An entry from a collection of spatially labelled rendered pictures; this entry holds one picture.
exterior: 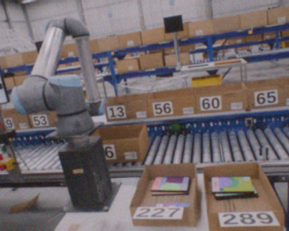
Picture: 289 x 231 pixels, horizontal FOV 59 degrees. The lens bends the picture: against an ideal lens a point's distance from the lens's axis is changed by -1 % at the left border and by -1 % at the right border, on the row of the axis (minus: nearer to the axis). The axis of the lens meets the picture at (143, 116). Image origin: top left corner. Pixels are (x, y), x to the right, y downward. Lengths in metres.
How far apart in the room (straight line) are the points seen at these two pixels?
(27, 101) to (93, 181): 0.50
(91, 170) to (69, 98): 0.36
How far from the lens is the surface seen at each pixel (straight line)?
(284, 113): 2.15
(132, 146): 1.74
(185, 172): 1.49
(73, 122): 1.26
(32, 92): 1.32
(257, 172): 1.47
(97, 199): 1.40
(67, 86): 1.24
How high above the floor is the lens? 1.54
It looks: 17 degrees down
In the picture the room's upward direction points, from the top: 10 degrees counter-clockwise
